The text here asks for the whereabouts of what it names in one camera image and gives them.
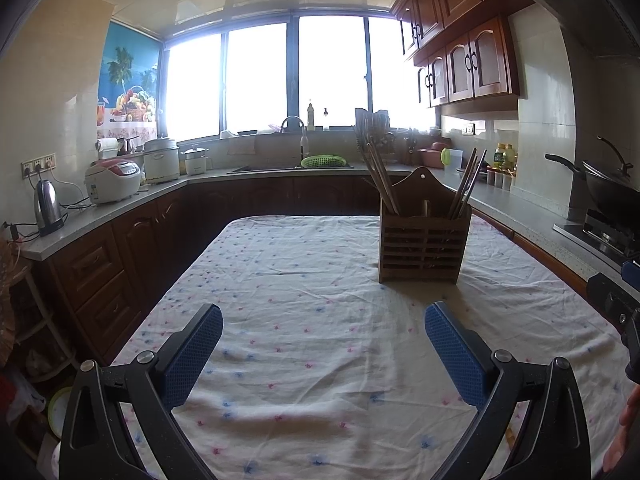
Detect black wok with lid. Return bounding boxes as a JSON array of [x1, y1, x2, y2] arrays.
[[544, 136, 639, 226]]

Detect person right hand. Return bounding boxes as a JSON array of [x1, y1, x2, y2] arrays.
[[603, 386, 640, 472]]

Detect yellow oil bottle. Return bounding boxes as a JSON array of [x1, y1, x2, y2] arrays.
[[492, 143, 516, 171]]

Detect wooden upper cabinets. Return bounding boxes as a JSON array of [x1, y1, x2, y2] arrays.
[[392, 0, 533, 114]]

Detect small white cooker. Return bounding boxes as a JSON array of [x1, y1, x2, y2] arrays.
[[182, 148, 208, 176]]

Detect steel electric kettle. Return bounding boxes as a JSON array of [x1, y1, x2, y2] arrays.
[[34, 179, 65, 236]]

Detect tropical fruit poster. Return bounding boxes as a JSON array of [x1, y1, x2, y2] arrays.
[[96, 22, 162, 146]]

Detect yellow soap bottle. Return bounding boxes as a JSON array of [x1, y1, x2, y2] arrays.
[[307, 100, 316, 131]]

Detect floral white tablecloth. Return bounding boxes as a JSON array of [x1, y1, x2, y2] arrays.
[[117, 216, 632, 479]]

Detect gas stove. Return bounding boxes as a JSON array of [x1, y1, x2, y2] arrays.
[[553, 209, 639, 271]]

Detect white pink rice cooker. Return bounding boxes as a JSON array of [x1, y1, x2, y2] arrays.
[[85, 158, 141, 205]]

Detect sink faucet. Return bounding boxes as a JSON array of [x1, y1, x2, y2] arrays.
[[280, 115, 309, 159]]

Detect wall power socket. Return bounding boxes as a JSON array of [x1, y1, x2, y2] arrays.
[[21, 153, 56, 179]]

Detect large white slow cooker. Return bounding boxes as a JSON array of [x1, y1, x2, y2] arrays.
[[143, 138, 180, 184]]

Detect dish drying rack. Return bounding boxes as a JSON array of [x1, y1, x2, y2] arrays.
[[354, 108, 395, 160]]

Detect light wooden chopstick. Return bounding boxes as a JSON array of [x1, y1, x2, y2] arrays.
[[448, 148, 477, 220]]

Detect green lid white pitcher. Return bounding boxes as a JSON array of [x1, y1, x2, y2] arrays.
[[440, 148, 463, 172]]

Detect wooden utensil holder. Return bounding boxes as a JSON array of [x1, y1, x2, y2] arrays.
[[378, 167, 472, 284]]

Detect pink plastic basin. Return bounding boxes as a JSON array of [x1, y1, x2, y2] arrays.
[[418, 141, 450, 169]]

